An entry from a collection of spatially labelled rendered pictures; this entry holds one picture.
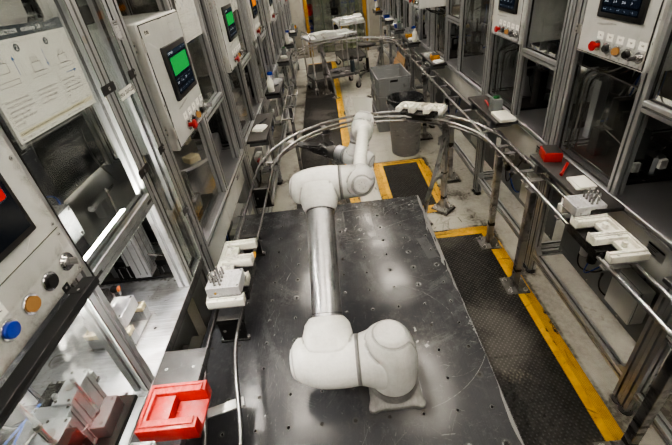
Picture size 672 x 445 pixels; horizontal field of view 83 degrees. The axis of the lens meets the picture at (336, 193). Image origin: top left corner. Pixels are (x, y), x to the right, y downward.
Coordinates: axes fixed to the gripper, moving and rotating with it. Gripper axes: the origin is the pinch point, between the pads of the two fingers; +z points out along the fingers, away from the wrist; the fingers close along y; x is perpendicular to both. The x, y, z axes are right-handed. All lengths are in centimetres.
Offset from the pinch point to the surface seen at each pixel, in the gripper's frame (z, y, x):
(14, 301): -28, -115, -99
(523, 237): -123, 61, 4
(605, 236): -144, -6, -11
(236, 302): -25, -37, -87
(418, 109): -33, 76, 88
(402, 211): -58, 29, -12
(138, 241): 15, -54, -81
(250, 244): -10, -20, -63
